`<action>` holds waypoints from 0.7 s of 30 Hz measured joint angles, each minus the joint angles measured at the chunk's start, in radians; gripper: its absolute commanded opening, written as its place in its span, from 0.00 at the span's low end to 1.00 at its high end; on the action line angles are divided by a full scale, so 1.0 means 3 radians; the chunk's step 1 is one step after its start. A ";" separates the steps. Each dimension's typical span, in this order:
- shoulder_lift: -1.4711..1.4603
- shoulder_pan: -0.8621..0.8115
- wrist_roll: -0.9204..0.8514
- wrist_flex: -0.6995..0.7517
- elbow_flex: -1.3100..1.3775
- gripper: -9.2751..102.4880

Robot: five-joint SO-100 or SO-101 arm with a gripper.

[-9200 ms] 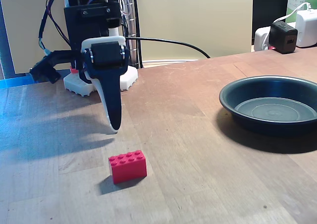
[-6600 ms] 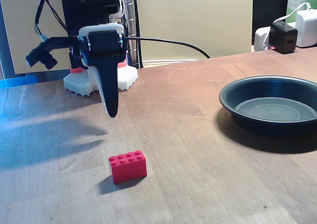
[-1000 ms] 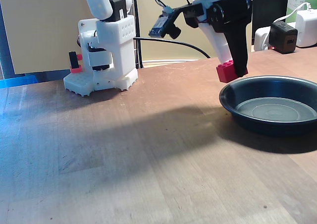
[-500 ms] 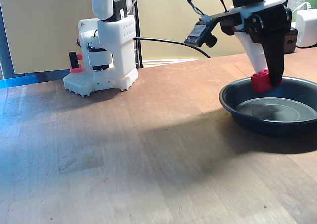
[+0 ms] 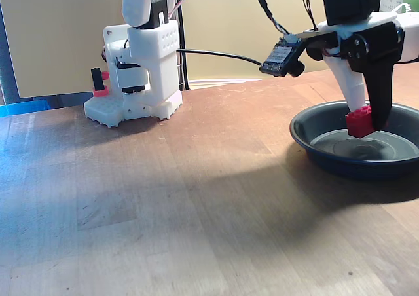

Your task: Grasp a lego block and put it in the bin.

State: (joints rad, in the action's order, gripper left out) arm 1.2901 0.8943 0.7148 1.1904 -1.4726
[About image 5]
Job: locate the red lego block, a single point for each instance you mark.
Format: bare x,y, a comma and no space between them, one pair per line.
358,124

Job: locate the camera board on black mount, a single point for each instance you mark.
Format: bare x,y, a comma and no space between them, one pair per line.
278,58

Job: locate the red and black clamp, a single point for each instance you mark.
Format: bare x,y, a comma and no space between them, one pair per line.
101,92

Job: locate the grey post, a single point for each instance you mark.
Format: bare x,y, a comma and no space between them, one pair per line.
8,63

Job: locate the dark round metal bin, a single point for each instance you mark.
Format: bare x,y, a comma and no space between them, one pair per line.
314,129

